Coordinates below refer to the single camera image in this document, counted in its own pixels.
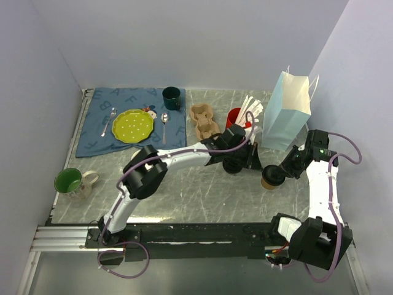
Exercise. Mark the brown paper cup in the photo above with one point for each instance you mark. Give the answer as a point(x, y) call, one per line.
point(268, 186)

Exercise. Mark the dark green mug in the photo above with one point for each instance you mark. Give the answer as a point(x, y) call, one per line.
point(172, 98)

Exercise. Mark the aluminium frame rail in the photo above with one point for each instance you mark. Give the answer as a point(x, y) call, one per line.
point(60, 239)

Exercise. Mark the red cup holder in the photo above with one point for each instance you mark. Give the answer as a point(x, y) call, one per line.
point(232, 116)

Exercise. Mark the light blue paper bag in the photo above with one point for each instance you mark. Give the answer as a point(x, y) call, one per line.
point(288, 110)

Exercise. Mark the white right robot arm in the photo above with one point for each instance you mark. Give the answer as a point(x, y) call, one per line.
point(322, 239)

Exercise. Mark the stack of black lids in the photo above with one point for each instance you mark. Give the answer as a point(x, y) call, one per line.
point(231, 166)

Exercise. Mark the blue alphabet cloth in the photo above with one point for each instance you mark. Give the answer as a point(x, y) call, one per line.
point(91, 143)

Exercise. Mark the brown pulp cup carrier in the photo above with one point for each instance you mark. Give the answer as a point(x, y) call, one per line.
point(202, 116)

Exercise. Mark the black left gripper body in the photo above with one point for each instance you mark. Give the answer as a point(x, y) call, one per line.
point(244, 154)

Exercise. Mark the silver fork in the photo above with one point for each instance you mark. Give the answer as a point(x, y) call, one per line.
point(111, 116)

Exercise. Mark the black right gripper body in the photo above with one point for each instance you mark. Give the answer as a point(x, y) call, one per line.
point(295, 161)

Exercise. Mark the black plastic cup lid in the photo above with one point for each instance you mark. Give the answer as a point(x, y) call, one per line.
point(269, 173)

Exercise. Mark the yellow-green dotted plate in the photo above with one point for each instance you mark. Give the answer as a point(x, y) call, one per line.
point(132, 126)

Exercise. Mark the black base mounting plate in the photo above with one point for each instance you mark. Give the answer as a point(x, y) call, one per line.
point(191, 240)

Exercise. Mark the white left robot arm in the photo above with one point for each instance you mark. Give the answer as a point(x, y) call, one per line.
point(141, 178)

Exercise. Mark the silver spoon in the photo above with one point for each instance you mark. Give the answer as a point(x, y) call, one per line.
point(164, 120)

